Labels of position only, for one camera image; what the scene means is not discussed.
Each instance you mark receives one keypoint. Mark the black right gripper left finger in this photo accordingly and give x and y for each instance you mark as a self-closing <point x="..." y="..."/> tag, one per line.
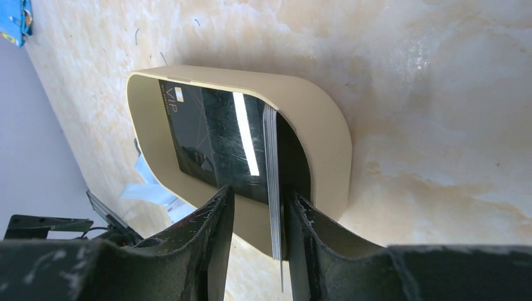
<point x="186" y="261"/>

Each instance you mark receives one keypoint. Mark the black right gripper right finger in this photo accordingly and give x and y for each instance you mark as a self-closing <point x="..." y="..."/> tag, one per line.
<point x="328" y="262"/>

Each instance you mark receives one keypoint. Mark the black card stack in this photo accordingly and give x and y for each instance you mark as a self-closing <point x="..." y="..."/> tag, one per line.
<point x="273" y="188"/>

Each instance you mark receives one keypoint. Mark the gold oval tray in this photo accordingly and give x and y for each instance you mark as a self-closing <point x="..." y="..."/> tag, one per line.
<point x="314" y="144"/>

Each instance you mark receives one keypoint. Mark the blue patterned cloth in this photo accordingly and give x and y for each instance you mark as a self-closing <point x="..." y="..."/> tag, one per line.
<point x="16" y="21"/>

